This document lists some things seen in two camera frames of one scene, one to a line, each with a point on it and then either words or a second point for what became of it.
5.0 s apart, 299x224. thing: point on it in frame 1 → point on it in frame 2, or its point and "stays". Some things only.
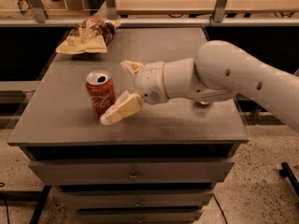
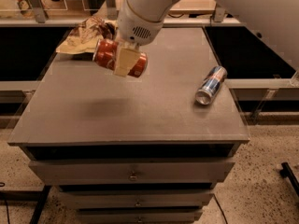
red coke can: (100, 91) → (106, 53)
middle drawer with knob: (105, 200) stays
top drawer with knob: (130, 173) stays
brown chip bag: (92, 35) stays
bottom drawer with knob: (137, 216) stays
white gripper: (149, 82) → (135, 26)
